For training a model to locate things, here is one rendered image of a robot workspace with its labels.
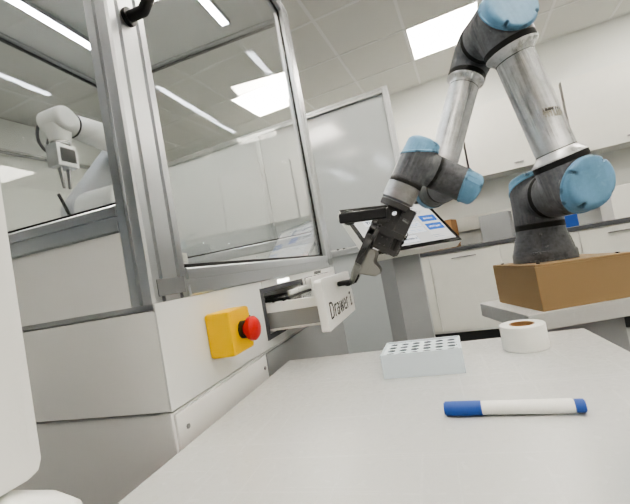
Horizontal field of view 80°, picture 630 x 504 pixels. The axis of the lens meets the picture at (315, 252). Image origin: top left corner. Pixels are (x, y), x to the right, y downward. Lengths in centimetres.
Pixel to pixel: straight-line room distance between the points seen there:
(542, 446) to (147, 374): 46
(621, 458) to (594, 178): 69
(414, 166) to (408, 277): 103
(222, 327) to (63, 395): 24
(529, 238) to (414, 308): 86
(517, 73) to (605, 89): 348
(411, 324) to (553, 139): 109
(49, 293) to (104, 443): 23
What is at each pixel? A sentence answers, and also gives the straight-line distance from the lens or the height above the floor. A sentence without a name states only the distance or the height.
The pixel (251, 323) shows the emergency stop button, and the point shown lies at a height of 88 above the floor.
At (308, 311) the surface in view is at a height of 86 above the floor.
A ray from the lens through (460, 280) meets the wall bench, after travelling 381.
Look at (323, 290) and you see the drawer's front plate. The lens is 78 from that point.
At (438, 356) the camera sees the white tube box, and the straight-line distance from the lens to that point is 62.
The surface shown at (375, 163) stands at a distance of 263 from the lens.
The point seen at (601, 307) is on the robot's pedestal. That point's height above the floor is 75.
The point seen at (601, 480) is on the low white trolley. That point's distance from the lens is 39.
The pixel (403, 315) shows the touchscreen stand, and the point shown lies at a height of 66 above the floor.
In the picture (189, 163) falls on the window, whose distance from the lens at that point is 73.
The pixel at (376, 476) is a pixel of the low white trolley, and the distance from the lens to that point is 40.
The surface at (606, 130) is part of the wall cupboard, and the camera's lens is 440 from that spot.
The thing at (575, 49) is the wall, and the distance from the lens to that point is 498.
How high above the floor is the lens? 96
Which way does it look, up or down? 2 degrees up
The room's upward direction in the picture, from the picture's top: 10 degrees counter-clockwise
